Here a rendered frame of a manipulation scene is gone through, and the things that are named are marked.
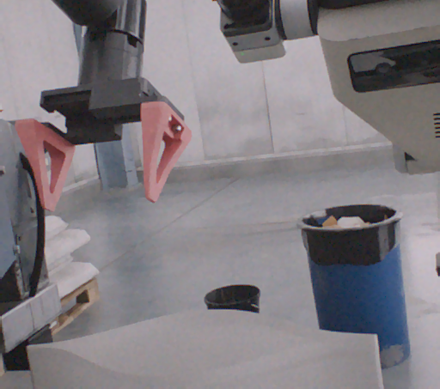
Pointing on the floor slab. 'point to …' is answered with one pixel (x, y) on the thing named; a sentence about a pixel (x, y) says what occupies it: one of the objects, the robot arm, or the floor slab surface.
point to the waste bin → (359, 275)
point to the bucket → (235, 298)
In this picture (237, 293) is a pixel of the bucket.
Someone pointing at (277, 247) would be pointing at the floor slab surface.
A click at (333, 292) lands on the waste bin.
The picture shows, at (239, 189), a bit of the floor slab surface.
